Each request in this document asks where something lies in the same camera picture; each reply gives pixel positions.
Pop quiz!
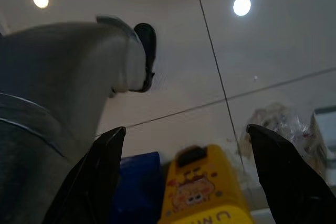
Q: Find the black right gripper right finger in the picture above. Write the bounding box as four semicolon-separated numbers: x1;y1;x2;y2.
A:
246;123;336;224

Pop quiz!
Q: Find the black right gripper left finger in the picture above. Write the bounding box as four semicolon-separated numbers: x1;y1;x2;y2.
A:
43;126;127;224

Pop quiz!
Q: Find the yellow cartoon print bin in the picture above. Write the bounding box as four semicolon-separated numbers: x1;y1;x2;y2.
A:
159;144;255;224

